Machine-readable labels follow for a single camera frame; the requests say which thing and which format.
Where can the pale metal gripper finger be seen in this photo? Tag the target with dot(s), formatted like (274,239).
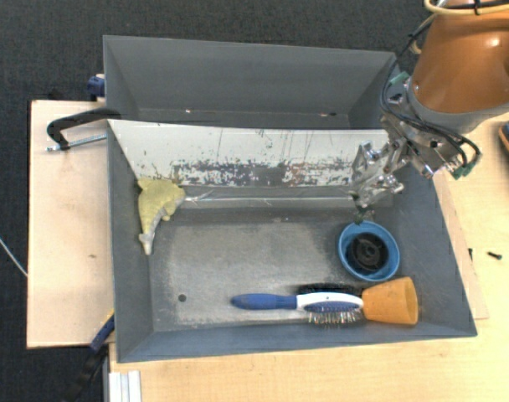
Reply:
(380,191)
(369,159)

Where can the black round disc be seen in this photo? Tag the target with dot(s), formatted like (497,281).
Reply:
(367,251)

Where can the blue cup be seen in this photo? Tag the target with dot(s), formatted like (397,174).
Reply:
(346,258)

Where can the yellow-green toy animal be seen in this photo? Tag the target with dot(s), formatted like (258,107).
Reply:
(156,201)

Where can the orange cup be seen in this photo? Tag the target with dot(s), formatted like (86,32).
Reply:
(390,302)

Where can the blue and white hairbrush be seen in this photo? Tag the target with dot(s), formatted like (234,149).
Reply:
(321,302)

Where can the small black screw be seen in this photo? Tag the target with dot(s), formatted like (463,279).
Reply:
(495,256)

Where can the grey metal bin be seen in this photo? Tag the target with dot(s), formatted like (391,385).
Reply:
(246,249)

